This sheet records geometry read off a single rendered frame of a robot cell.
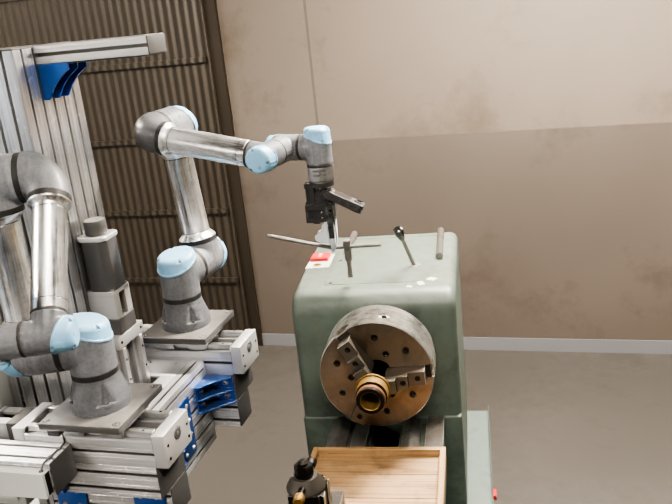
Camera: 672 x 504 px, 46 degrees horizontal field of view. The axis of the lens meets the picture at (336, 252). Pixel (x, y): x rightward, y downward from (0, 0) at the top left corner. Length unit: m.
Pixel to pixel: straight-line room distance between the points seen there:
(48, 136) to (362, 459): 1.17
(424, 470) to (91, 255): 1.04
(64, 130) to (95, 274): 0.39
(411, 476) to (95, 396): 0.82
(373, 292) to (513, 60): 2.31
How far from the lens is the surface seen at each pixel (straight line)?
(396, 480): 2.09
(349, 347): 2.09
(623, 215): 4.49
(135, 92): 4.92
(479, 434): 2.92
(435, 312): 2.24
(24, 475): 2.07
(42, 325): 1.71
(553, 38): 4.32
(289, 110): 4.60
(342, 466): 2.16
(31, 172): 1.86
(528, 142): 4.38
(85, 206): 2.26
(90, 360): 1.98
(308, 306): 2.29
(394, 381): 2.08
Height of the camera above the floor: 2.06
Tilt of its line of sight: 18 degrees down
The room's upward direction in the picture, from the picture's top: 6 degrees counter-clockwise
